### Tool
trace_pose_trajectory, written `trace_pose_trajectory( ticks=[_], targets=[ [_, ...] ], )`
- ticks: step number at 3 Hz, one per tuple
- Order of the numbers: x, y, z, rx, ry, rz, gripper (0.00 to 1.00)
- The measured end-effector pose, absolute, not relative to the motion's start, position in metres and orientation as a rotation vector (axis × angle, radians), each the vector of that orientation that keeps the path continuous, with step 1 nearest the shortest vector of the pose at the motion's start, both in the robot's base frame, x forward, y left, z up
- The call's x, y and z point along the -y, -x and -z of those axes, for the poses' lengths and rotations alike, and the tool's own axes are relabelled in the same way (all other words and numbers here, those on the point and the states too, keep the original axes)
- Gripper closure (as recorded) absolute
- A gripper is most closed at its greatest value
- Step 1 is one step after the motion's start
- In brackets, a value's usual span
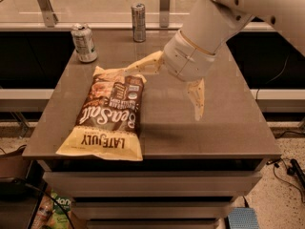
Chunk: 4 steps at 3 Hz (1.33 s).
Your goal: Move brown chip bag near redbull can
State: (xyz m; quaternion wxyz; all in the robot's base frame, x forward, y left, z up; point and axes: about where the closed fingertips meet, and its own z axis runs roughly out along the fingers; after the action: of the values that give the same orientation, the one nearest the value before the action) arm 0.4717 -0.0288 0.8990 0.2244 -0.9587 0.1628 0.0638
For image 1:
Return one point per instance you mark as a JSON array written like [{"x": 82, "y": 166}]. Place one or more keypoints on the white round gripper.
[{"x": 188, "y": 60}]

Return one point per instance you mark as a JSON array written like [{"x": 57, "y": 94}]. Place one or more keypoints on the brown Late July chip bag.
[{"x": 108, "y": 123}]

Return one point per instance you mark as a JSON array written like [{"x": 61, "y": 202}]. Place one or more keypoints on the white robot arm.
[{"x": 211, "y": 23}]

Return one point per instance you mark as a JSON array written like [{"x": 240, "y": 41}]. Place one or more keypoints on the tall silver Red Bull can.
[{"x": 138, "y": 22}]

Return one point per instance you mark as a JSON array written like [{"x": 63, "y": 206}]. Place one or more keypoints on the white green soda can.
[{"x": 83, "y": 42}]

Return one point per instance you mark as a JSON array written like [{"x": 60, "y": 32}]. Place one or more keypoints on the grey drawer cabinet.
[{"x": 178, "y": 192}]

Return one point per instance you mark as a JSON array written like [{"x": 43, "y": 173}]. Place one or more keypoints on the black power adapter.
[{"x": 295, "y": 169}]

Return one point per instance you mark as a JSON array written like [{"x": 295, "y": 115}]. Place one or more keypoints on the blue perforated box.
[{"x": 243, "y": 218}]

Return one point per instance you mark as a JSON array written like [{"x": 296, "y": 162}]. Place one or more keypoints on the brown bin at left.
[{"x": 13, "y": 164}]

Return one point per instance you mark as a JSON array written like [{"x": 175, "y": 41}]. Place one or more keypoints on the green snack package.
[{"x": 54, "y": 212}]

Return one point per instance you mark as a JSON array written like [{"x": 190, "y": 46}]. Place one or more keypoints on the middle metal railing post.
[{"x": 164, "y": 13}]

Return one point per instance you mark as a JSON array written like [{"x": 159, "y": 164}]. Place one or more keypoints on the metal railing post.
[
  {"x": 48, "y": 14},
  {"x": 164, "y": 13}
]

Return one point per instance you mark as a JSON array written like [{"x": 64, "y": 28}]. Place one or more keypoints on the left metal railing post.
[{"x": 48, "y": 14}]

